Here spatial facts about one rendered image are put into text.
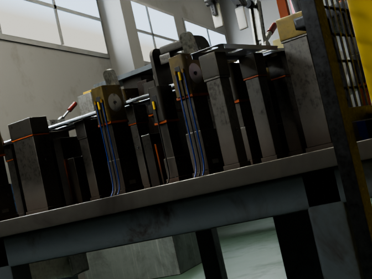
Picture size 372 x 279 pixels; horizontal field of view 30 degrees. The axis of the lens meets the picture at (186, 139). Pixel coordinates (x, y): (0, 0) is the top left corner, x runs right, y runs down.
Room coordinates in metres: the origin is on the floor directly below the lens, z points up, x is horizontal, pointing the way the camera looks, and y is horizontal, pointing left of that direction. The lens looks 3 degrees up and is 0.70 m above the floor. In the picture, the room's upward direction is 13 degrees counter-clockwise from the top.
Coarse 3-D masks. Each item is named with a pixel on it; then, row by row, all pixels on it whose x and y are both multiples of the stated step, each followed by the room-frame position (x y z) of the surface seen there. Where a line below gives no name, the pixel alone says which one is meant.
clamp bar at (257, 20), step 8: (248, 0) 2.18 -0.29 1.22; (256, 0) 2.19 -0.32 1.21; (248, 8) 2.19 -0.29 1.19; (256, 8) 2.19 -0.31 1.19; (256, 16) 2.20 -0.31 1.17; (256, 24) 2.20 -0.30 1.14; (256, 32) 2.20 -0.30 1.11; (264, 32) 2.19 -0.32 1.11; (256, 40) 2.20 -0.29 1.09; (264, 40) 2.18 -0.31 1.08
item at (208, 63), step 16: (208, 64) 1.67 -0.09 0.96; (224, 64) 1.68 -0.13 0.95; (208, 80) 1.67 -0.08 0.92; (224, 80) 1.67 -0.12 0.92; (224, 96) 1.66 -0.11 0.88; (224, 112) 1.66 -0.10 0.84; (224, 128) 1.67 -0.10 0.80; (240, 128) 1.69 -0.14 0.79; (224, 144) 1.67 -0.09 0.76; (240, 144) 1.68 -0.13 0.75; (224, 160) 1.68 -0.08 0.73; (240, 160) 1.66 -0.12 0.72
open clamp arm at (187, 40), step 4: (184, 32) 1.96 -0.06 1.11; (188, 32) 1.97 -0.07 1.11; (180, 36) 1.97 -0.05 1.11; (184, 36) 1.97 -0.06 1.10; (188, 36) 1.96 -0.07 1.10; (192, 36) 1.97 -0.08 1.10; (180, 40) 1.98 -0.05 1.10; (184, 40) 1.97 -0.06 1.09; (188, 40) 1.97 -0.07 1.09; (192, 40) 1.97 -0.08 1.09; (184, 44) 1.98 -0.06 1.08; (188, 44) 1.97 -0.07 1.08; (192, 44) 1.96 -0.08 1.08; (196, 44) 1.98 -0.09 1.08; (184, 48) 1.98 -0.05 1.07; (188, 48) 1.97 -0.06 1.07; (192, 48) 1.97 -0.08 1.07; (196, 48) 1.97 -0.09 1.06; (184, 52) 1.99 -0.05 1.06; (188, 52) 1.98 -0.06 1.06; (192, 52) 1.97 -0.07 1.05
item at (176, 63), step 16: (176, 64) 1.92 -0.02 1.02; (192, 64) 1.93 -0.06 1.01; (176, 80) 1.92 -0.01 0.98; (192, 80) 1.91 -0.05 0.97; (192, 96) 1.91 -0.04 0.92; (192, 112) 1.90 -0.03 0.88; (208, 112) 1.96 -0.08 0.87; (192, 128) 1.91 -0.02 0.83; (208, 128) 1.94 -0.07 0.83; (192, 144) 1.92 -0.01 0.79; (208, 144) 1.92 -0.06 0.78; (192, 160) 1.93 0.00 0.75; (208, 160) 1.91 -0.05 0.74
